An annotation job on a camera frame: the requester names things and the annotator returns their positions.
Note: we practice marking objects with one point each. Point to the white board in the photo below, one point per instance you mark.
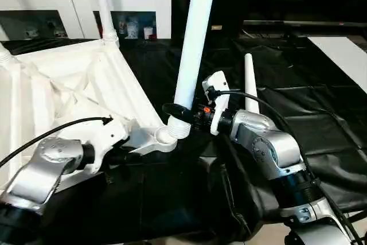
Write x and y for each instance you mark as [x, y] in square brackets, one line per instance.
[344, 58]

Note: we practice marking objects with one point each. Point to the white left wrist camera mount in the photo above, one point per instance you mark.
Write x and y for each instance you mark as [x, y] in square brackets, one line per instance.
[109, 133]

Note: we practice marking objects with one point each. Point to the white plastic table leg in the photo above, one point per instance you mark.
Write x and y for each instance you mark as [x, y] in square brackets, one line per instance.
[102, 4]
[250, 84]
[192, 44]
[3, 55]

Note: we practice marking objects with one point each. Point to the white plastic table top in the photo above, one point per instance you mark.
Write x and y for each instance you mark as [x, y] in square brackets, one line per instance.
[74, 78]

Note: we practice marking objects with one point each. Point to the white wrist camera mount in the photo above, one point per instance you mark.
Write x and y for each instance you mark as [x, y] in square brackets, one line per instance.
[109, 133]
[220, 113]

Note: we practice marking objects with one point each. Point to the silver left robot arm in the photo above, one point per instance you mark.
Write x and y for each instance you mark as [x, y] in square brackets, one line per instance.
[40, 170]

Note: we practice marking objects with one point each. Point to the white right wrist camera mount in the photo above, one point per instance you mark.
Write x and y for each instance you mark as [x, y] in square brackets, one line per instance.
[220, 113]

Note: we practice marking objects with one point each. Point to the black plastic mat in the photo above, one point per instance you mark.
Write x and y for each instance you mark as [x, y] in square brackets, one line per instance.
[172, 199]

